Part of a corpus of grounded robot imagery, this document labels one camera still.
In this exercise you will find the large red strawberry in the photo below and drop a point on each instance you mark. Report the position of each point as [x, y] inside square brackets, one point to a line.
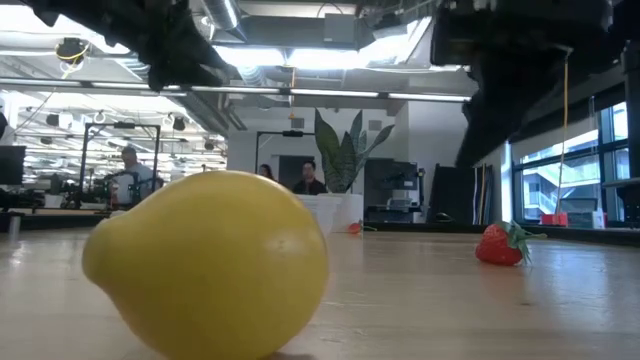
[495, 247]

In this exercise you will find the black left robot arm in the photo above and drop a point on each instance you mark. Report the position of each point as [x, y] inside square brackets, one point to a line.
[75, 7]

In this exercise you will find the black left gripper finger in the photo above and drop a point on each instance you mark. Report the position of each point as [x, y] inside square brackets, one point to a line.
[159, 70]
[205, 70]

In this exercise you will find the white plant pot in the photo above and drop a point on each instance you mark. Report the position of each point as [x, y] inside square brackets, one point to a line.
[352, 210]

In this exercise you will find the red box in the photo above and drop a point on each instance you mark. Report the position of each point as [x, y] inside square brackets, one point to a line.
[555, 219]

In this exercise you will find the black shelf cart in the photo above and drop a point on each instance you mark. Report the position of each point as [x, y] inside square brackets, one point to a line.
[395, 185]

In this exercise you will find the black monitor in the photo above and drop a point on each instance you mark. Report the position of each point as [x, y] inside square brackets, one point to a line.
[11, 165]

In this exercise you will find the green snake plant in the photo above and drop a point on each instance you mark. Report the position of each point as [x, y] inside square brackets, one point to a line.
[345, 160]

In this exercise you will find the long linear ceiling light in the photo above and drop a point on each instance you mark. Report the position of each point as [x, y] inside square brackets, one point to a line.
[330, 93]

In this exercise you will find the yellow lemon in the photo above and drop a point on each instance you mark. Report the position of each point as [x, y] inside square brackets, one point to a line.
[210, 270]

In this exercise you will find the small red strawberry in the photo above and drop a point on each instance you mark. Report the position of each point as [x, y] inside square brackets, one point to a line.
[354, 228]

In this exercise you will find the person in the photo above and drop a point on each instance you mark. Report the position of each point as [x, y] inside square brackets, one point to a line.
[309, 186]
[266, 172]
[132, 175]

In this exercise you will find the black leaning panels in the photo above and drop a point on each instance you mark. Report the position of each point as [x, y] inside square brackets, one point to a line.
[455, 195]

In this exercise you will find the clear plastic tupperware container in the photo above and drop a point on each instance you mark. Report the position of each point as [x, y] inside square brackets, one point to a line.
[320, 210]

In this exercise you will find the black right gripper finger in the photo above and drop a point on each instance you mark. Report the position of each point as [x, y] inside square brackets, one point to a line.
[482, 115]
[535, 95]

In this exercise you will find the small black round object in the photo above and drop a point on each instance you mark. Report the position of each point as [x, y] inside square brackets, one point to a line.
[444, 218]

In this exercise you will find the black camera boom stand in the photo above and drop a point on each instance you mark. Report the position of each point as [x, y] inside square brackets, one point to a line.
[292, 133]

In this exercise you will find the black tall stand frame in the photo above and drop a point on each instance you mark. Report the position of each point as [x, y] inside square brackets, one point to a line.
[84, 165]

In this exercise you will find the white box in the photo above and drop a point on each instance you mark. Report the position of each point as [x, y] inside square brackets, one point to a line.
[599, 219]

